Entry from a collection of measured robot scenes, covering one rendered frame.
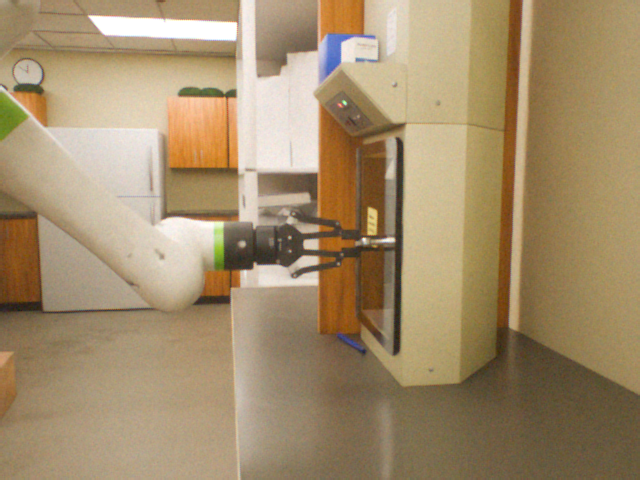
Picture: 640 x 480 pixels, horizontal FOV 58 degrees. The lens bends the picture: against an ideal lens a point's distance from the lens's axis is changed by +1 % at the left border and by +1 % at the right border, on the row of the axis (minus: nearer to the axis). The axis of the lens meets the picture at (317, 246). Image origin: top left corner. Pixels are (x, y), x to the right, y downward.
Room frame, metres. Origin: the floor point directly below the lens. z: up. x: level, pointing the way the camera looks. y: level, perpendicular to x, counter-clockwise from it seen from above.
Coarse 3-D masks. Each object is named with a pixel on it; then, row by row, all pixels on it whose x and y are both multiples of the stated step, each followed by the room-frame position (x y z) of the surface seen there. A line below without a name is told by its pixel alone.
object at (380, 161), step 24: (384, 144) 1.08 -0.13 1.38; (360, 168) 1.28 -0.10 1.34; (384, 168) 1.08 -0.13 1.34; (360, 192) 1.28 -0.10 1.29; (384, 192) 1.08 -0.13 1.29; (360, 216) 1.28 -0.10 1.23; (384, 216) 1.08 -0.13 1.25; (360, 264) 1.27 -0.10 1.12; (384, 264) 1.07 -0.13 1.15; (360, 288) 1.27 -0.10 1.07; (384, 288) 1.07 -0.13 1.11; (360, 312) 1.27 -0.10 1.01; (384, 312) 1.07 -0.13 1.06; (384, 336) 1.06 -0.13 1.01
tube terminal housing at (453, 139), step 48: (384, 0) 1.15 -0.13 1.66; (432, 0) 1.00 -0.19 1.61; (480, 0) 1.05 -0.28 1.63; (384, 48) 1.14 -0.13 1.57; (432, 48) 1.00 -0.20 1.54; (480, 48) 1.06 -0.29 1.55; (432, 96) 1.01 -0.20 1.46; (480, 96) 1.06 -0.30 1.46; (432, 144) 1.01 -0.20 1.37; (480, 144) 1.07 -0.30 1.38; (432, 192) 1.01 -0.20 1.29; (480, 192) 1.08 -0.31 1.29; (432, 240) 1.01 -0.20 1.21; (480, 240) 1.08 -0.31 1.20; (432, 288) 1.01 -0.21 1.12; (480, 288) 1.09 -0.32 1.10; (432, 336) 1.01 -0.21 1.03; (480, 336) 1.10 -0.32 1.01; (432, 384) 1.01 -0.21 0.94
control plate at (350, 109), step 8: (336, 96) 1.14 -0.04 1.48; (344, 96) 1.10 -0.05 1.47; (328, 104) 1.24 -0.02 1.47; (336, 104) 1.19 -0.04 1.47; (344, 104) 1.14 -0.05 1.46; (352, 104) 1.09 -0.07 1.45; (336, 112) 1.24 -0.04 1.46; (344, 112) 1.19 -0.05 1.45; (352, 112) 1.14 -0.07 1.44; (360, 112) 1.09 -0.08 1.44; (344, 120) 1.24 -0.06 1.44; (360, 120) 1.14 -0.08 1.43; (368, 120) 1.09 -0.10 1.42; (352, 128) 1.24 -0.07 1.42; (360, 128) 1.19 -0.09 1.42
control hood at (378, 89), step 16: (352, 64) 0.98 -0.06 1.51; (368, 64) 0.99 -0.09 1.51; (384, 64) 0.99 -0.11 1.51; (400, 64) 1.00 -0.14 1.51; (336, 80) 1.06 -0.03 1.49; (352, 80) 0.99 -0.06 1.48; (368, 80) 0.99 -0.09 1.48; (384, 80) 0.99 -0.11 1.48; (400, 80) 1.00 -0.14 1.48; (320, 96) 1.25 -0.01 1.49; (352, 96) 1.06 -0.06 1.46; (368, 96) 0.99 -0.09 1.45; (384, 96) 0.99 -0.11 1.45; (400, 96) 1.00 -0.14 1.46; (368, 112) 1.06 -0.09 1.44; (384, 112) 0.99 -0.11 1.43; (400, 112) 1.00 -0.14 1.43; (368, 128) 1.14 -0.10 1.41; (384, 128) 1.09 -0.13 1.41
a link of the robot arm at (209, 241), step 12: (168, 228) 0.99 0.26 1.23; (180, 228) 1.00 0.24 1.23; (192, 228) 1.01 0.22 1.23; (204, 228) 1.02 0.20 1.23; (216, 228) 1.02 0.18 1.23; (192, 240) 0.98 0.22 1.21; (204, 240) 1.01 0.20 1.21; (216, 240) 1.01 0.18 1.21; (204, 252) 1.00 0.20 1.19; (216, 252) 1.01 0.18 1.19; (204, 264) 1.01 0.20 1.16; (216, 264) 1.02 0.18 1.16
